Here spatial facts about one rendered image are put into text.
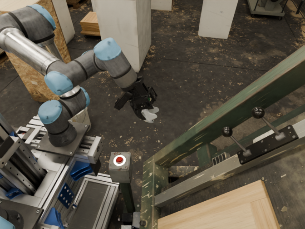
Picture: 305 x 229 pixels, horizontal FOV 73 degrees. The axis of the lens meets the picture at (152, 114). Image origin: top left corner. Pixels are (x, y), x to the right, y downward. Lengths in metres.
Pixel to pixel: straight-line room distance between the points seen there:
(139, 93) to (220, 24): 3.82
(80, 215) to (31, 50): 1.44
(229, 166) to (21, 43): 0.86
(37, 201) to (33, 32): 0.79
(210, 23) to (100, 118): 2.84
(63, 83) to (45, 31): 0.40
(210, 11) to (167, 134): 2.66
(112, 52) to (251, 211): 0.66
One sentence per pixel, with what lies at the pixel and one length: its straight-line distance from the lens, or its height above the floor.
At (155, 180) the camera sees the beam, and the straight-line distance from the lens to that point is 1.20.
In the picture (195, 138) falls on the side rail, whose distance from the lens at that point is 1.04.
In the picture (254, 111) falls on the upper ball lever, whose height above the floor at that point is 1.54.
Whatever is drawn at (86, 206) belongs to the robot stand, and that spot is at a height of 0.21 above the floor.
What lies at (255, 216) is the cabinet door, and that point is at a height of 1.31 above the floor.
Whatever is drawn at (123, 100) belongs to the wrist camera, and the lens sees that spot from 0.76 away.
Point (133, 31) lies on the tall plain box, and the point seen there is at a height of 0.69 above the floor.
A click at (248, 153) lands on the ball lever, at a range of 0.78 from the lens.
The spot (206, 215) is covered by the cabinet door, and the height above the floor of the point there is 1.15.
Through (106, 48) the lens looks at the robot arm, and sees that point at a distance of 0.65.
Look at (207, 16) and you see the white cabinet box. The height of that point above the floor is 0.40.
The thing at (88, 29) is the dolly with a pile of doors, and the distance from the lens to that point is 4.49.
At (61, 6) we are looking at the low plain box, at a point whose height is 0.64.
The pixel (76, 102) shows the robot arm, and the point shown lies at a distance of 1.15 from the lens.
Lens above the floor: 1.99
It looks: 47 degrees down
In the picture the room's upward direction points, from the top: straight up
